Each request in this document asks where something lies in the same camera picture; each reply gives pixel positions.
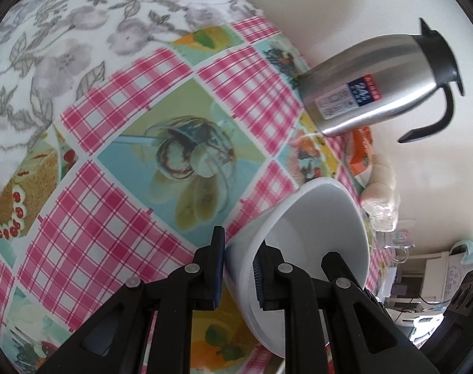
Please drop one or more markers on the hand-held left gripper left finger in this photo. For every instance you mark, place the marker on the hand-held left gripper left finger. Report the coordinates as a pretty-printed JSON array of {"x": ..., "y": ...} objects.
[{"x": 220, "y": 265}]

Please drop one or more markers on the orange packet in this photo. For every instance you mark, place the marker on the orange packet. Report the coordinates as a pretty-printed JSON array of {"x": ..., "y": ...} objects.
[{"x": 361, "y": 152}]

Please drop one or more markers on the bagged stack of white cups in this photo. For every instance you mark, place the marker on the bagged stack of white cups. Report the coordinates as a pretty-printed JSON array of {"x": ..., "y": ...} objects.
[{"x": 380, "y": 194}]

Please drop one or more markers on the clear glass cup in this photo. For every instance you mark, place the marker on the clear glass cup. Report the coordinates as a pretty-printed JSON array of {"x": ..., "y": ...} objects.
[{"x": 400, "y": 237}]

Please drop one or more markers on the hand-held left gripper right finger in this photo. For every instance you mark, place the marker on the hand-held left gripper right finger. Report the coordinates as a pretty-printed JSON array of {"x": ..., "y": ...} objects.
[{"x": 257, "y": 280}]

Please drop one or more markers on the white cabinet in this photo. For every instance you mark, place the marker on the white cabinet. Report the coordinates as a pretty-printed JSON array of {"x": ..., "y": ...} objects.
[{"x": 435, "y": 276}]

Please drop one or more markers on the stainless steel thermos jug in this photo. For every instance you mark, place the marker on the stainless steel thermos jug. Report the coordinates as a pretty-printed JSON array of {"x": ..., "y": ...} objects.
[{"x": 357, "y": 78}]

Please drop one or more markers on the white square bowl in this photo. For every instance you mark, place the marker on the white square bowl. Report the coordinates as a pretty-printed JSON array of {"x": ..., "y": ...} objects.
[{"x": 318, "y": 222}]

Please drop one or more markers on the teal cloth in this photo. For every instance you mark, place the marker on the teal cloth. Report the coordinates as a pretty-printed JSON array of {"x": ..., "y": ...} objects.
[{"x": 466, "y": 251}]

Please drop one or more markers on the grey floral tablecloth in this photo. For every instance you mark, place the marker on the grey floral tablecloth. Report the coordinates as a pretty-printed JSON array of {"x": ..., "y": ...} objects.
[{"x": 65, "y": 46}]

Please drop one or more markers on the pink checked patchwork tablecloth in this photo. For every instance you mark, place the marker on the pink checked patchwork tablecloth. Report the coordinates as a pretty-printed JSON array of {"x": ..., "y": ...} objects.
[{"x": 104, "y": 202}]

